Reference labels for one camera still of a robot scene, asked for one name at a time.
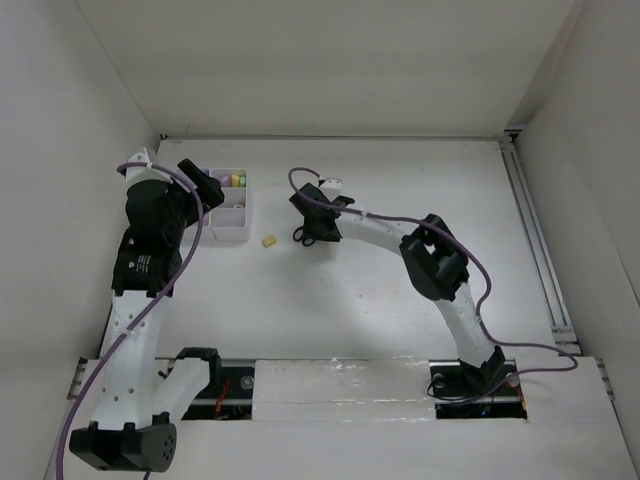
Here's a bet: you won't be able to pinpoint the black handled scissors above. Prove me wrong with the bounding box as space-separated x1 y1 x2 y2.
292 227 316 248

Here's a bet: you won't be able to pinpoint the yellow eraser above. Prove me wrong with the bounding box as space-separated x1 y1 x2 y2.
262 235 277 248

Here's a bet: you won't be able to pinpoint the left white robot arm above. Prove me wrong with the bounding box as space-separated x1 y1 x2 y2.
55 157 225 479

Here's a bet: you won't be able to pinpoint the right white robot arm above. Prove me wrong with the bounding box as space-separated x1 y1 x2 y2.
289 183 505 394

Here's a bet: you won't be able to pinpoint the white compartment organizer box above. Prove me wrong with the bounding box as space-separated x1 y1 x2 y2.
202 167 253 242

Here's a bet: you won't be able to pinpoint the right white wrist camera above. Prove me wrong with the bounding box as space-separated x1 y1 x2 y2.
318 178 343 201

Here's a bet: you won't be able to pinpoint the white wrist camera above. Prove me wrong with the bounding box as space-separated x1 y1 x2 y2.
318 178 343 201
119 148 164 188

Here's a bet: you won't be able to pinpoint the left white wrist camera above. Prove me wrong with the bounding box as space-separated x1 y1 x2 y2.
119 148 164 188

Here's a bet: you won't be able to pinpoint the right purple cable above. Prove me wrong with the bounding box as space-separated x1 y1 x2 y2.
287 166 581 406

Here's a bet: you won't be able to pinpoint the purple cable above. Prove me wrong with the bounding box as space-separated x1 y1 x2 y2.
287 166 581 406
55 162 206 480

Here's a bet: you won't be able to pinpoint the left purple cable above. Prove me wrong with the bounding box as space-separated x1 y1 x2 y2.
55 162 206 480

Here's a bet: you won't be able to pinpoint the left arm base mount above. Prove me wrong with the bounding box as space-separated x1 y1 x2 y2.
183 360 255 421

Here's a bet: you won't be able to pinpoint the aluminium rail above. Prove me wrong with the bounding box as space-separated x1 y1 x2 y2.
498 130 582 356

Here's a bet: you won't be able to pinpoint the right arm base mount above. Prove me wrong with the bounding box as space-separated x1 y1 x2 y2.
426 361 528 420

